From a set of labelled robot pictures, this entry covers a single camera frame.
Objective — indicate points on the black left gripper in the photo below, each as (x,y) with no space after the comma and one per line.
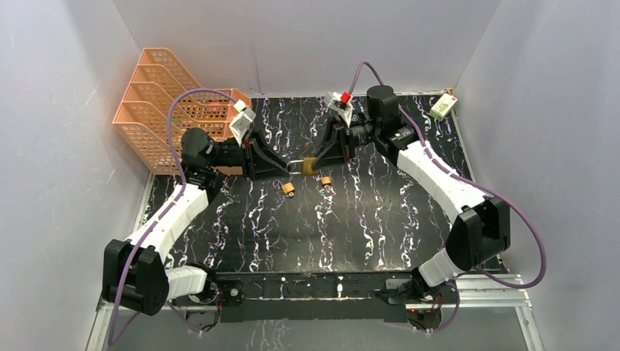
(248,156)

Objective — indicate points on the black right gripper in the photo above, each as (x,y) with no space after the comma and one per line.
(336,146)

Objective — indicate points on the large brass padlock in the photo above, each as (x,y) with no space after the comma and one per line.
(302,167)

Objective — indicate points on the small brass padlock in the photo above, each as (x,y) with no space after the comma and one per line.
(327,184)
(287,189)

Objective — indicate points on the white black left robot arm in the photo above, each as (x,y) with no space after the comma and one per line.
(134,272)

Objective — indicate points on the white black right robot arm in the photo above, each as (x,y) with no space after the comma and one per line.
(479,222)

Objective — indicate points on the white green small box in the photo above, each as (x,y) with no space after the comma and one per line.
(443,106)

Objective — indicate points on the orange plastic file rack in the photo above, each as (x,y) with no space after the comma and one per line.
(141,118)

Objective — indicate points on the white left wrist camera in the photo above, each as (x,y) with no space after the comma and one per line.
(240,125)

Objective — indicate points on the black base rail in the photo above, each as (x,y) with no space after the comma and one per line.
(315,290)

